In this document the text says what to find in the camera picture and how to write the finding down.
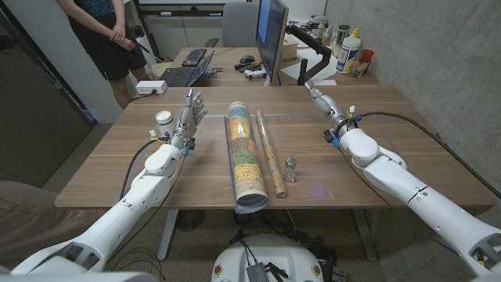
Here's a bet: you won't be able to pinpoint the black keyboard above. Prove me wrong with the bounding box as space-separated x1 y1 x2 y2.
181 48 207 68

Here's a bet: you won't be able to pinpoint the glass jar black lid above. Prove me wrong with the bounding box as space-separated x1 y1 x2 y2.
331 24 351 59

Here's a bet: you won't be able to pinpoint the black floor fan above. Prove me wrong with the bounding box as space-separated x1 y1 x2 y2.
175 209 206 233

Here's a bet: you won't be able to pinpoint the standing person in black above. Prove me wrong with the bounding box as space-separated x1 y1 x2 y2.
56 0 152 110

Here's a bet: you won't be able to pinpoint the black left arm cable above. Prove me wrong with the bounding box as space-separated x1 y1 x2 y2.
118 136 171 201

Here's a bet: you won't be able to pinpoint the white table leg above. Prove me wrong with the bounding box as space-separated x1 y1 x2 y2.
157 209 179 262
351 207 379 262

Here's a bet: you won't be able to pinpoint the seated person beige trousers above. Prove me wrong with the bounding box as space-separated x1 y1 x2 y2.
0 179 110 271

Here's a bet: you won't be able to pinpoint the grey office chair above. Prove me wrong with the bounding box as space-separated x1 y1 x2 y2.
203 2 260 49

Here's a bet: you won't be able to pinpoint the white paper sheet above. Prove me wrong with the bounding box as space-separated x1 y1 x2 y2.
279 47 340 81

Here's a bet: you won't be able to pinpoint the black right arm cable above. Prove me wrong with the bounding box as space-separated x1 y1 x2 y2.
346 111 501 200

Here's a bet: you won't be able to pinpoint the white wipes canister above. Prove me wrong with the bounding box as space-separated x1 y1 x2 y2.
335 36 362 75

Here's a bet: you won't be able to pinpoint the white paper cup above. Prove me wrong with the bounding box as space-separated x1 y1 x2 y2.
154 110 176 138

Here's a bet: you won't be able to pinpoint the small clear glass cup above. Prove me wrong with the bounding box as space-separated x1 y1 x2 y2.
283 157 297 184

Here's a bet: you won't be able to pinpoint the black computer monitor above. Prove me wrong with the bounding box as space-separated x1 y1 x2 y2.
254 0 290 83

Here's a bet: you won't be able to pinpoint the dark open laptop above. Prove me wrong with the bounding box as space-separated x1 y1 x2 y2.
159 49 215 88

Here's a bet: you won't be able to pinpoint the light wooden box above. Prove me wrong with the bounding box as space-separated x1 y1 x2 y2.
279 34 300 61

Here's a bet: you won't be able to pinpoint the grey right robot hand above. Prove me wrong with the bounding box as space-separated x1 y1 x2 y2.
304 80 355 136

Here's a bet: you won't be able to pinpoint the white power strip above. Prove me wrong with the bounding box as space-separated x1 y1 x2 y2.
135 80 168 96

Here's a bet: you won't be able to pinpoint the thin brown rolled map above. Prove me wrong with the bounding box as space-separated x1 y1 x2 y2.
254 110 288 199

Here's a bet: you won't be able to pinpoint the large colourful rolled map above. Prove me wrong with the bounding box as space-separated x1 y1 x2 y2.
223 100 270 215

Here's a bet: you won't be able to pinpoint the black floor cable bundle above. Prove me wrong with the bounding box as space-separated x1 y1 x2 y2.
230 209 337 275

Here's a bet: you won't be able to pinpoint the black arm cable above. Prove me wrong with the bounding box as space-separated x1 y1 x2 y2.
346 111 501 200
118 136 171 201

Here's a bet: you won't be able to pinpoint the black remote control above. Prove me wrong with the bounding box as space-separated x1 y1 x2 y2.
233 61 264 74

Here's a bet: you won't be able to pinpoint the wooden office desk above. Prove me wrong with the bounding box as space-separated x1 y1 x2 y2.
168 46 380 87

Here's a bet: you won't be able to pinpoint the clear glass tumbler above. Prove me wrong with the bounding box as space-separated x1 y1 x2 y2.
351 58 369 78

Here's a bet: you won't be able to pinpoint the white game controller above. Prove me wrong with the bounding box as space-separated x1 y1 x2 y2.
243 68 268 81

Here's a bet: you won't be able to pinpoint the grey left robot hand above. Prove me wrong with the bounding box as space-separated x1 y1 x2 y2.
168 88 209 152

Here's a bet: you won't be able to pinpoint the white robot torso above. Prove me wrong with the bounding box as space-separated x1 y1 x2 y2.
211 233 325 282

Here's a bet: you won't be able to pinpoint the grey finned electronics box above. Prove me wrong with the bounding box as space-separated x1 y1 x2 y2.
246 262 270 282

